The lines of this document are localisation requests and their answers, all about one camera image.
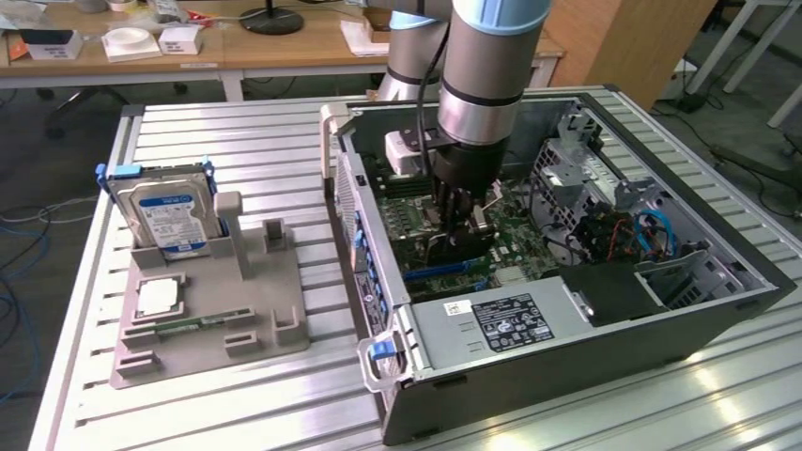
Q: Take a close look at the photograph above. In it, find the clear latch with blue tab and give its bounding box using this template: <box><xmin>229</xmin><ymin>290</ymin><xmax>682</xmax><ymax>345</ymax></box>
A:
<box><xmin>355</xmin><ymin>328</ymin><xmax>416</xmax><ymax>394</ymax></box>

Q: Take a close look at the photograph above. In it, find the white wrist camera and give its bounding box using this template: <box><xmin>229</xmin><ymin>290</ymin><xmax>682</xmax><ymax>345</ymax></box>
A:
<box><xmin>382</xmin><ymin>131</ymin><xmax>435</xmax><ymax>179</ymax></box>

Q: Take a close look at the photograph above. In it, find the white box with black lid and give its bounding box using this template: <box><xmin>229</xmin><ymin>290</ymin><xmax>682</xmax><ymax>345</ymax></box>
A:
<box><xmin>16</xmin><ymin>28</ymin><xmax>85</xmax><ymax>62</ymax></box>

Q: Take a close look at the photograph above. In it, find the silver CPU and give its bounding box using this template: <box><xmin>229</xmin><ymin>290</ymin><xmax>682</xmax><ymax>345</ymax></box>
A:
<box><xmin>136</xmin><ymin>280</ymin><xmax>184</xmax><ymax>315</ymax></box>

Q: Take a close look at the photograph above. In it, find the green motherboard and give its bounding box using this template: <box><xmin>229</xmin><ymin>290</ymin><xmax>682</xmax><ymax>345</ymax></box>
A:
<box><xmin>375</xmin><ymin>168</ymin><xmax>568</xmax><ymax>304</ymax></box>

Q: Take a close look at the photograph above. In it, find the black plastic shroud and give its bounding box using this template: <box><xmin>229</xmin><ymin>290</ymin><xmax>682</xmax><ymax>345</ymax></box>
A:
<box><xmin>555</xmin><ymin>262</ymin><xmax>667</xmax><ymax>329</ymax></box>

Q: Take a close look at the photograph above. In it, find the Nvidia graphics card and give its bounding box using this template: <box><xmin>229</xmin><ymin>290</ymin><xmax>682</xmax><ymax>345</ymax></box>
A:
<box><xmin>420</xmin><ymin>229</ymin><xmax>494</xmax><ymax>270</ymax></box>

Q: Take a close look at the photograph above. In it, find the hard disk with blue caddy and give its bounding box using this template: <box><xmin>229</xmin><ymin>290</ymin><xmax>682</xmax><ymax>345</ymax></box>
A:
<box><xmin>93</xmin><ymin>159</ymin><xmax>228</xmax><ymax>260</ymax></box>

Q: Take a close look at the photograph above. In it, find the black chair foot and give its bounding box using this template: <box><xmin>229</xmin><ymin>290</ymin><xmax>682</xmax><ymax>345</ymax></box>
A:
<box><xmin>710</xmin><ymin>135</ymin><xmax>802</xmax><ymax>178</ymax></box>

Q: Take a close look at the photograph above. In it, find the white paper stack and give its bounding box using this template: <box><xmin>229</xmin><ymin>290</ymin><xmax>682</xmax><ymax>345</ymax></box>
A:
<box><xmin>339</xmin><ymin>18</ymin><xmax>391</xmax><ymax>57</ymax></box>

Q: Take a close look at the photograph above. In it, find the white table frame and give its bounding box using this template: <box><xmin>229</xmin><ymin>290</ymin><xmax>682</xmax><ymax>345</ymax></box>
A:
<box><xmin>686</xmin><ymin>0</ymin><xmax>802</xmax><ymax>129</ymax></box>

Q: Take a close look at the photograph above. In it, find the black office chair base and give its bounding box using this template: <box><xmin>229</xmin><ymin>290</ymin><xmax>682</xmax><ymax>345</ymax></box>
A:
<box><xmin>36</xmin><ymin>84</ymin><xmax>189</xmax><ymax>140</ymax></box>

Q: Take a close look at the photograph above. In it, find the grey printed parts rack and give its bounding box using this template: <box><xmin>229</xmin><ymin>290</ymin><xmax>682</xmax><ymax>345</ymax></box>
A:
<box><xmin>109</xmin><ymin>191</ymin><xmax>312</xmax><ymax>391</ymax></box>

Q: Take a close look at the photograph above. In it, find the open black PC case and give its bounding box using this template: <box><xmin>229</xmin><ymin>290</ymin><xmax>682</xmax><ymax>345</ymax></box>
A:
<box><xmin>319</xmin><ymin>91</ymin><xmax>798</xmax><ymax>446</ymax></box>

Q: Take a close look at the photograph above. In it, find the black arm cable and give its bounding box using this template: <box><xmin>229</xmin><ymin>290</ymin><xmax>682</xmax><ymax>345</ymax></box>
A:
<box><xmin>415</xmin><ymin>23</ymin><xmax>454</xmax><ymax>189</ymax></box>

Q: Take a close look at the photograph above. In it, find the black lamp base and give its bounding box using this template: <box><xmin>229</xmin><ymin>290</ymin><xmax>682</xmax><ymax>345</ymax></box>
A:
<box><xmin>239</xmin><ymin>0</ymin><xmax>306</xmax><ymax>36</ymax></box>

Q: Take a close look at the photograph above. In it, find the green RAM stick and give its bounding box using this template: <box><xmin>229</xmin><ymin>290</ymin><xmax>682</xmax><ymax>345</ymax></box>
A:
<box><xmin>153</xmin><ymin>313</ymin><xmax>235</xmax><ymax>334</ymax></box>

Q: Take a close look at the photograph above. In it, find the white floor cable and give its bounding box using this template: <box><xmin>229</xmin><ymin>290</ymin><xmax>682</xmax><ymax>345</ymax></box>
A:
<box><xmin>0</xmin><ymin>196</ymin><xmax>101</xmax><ymax>225</ymax></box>

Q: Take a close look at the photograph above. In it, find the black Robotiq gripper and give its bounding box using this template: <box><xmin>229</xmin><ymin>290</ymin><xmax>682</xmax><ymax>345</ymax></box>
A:
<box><xmin>430</xmin><ymin>139</ymin><xmax>507</xmax><ymax>197</ymax></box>

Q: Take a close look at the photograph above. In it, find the blue floor cable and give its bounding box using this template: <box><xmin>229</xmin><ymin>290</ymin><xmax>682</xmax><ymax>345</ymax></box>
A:
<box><xmin>0</xmin><ymin>225</ymin><xmax>52</xmax><ymax>403</ymax></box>

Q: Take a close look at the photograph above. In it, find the cardboard box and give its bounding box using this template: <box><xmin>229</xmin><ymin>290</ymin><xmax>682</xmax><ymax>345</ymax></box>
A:
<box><xmin>362</xmin><ymin>7</ymin><xmax>395</xmax><ymax>32</ymax></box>

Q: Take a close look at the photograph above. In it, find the small white box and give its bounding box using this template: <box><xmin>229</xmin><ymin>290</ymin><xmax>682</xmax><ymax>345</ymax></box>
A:
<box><xmin>156</xmin><ymin>25</ymin><xmax>205</xmax><ymax>56</ymax></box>

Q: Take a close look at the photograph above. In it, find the perforated metal disk bay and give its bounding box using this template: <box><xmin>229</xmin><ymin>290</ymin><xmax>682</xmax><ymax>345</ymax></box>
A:
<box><xmin>530</xmin><ymin>135</ymin><xmax>631</xmax><ymax>222</ymax></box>

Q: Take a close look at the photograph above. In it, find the wooden cabinet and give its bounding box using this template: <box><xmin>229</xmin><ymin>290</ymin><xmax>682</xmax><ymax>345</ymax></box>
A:
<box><xmin>542</xmin><ymin>0</ymin><xmax>719</xmax><ymax>110</ymax></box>

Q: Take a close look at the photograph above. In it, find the grey power supply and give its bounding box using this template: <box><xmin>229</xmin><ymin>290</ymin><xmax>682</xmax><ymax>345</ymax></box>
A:
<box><xmin>407</xmin><ymin>276</ymin><xmax>595</xmax><ymax>372</ymax></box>

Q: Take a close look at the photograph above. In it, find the blue wire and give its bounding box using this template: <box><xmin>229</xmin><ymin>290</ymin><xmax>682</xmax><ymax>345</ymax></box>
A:
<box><xmin>631</xmin><ymin>210</ymin><xmax>682</xmax><ymax>258</ymax></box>

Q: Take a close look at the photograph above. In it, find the black power adapter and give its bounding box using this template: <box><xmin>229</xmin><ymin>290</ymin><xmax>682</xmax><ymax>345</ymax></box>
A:
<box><xmin>672</xmin><ymin>92</ymin><xmax>710</xmax><ymax>114</ymax></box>

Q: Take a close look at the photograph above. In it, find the wooden desk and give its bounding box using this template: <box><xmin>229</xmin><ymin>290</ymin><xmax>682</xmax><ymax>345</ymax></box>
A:
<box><xmin>0</xmin><ymin>0</ymin><xmax>566</xmax><ymax>90</ymax></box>

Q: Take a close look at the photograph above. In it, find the blue expansion slot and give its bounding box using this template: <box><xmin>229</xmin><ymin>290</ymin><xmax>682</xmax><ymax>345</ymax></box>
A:
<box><xmin>399</xmin><ymin>262</ymin><xmax>476</xmax><ymax>283</ymax></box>

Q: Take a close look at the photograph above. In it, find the white device with red dot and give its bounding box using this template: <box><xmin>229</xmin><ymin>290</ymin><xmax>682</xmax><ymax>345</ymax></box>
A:
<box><xmin>662</xmin><ymin>59</ymin><xmax>698</xmax><ymax>102</ymax></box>

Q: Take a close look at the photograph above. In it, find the beige case handle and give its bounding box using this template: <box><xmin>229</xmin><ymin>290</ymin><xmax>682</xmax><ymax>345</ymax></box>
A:
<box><xmin>319</xmin><ymin>103</ymin><xmax>352</xmax><ymax>180</ymax></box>

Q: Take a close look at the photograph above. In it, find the white round holder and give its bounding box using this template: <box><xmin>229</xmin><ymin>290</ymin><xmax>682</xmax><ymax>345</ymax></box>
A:
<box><xmin>100</xmin><ymin>26</ymin><xmax>163</xmax><ymax>64</ymax></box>

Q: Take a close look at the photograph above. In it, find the grey open disk bay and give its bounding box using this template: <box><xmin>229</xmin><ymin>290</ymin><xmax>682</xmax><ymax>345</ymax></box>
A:
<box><xmin>632</xmin><ymin>248</ymin><xmax>750</xmax><ymax>314</ymax></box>

